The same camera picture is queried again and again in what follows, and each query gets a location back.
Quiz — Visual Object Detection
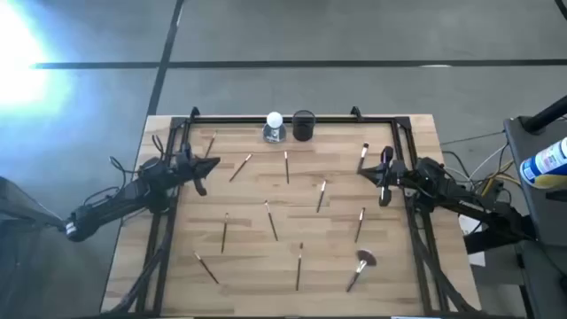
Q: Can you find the black flat strap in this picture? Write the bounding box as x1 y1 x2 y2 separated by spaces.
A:
463 228 504 255

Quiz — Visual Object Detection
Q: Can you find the grey metal cart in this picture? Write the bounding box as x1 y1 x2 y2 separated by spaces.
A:
503 113 567 319

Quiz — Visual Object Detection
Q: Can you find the black power box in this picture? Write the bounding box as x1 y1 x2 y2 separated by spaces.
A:
480 176 506 200

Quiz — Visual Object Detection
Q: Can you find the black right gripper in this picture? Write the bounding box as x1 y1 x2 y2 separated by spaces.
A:
357 145 408 208

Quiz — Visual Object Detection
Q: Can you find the grey metal stand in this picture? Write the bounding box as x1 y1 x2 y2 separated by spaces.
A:
0 175 67 231

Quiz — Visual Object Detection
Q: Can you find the black metal table frame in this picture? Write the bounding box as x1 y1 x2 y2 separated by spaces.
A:
108 105 482 318

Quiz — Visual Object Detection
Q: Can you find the black pole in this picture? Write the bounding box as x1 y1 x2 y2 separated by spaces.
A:
521 94 567 135

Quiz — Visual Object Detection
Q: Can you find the white bulb on silver base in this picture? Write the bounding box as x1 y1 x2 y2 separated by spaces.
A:
261 111 287 144

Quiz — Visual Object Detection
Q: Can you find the thick white-ferrule makeup brush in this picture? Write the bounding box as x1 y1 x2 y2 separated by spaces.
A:
356 141 370 175

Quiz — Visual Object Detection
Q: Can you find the fan makeup brush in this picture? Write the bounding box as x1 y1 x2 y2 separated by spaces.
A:
345 248 378 294

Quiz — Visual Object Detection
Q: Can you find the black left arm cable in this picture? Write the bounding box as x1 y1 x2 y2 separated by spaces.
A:
82 133 168 207

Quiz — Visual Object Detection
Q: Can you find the white paper sheet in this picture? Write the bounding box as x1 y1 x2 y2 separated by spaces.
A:
458 214 487 268

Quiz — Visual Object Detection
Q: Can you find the white cable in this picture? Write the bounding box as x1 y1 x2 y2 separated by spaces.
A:
460 144 509 183

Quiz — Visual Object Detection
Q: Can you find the black mesh cup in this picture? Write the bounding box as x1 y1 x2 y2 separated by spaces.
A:
291 109 317 143

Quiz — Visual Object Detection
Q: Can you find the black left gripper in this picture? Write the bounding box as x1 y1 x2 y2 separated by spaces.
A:
175 142 221 198

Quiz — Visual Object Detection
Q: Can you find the yellow cable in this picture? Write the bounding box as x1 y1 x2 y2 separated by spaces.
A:
480 159 517 197

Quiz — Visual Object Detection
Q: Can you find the blue white wipes canister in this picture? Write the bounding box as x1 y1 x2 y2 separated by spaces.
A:
519 136 567 191

